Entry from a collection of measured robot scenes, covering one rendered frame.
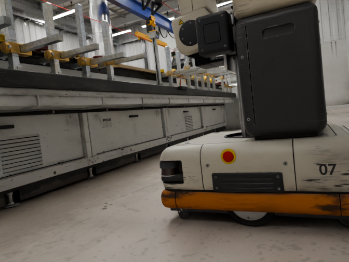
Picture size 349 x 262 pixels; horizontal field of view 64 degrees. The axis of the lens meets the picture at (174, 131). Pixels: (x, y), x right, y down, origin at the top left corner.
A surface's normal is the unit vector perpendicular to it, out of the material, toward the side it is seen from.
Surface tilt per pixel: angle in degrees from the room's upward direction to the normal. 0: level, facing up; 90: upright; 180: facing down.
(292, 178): 90
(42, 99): 90
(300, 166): 90
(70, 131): 90
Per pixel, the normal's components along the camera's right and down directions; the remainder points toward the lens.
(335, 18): -0.43, 0.10
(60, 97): 0.90, -0.07
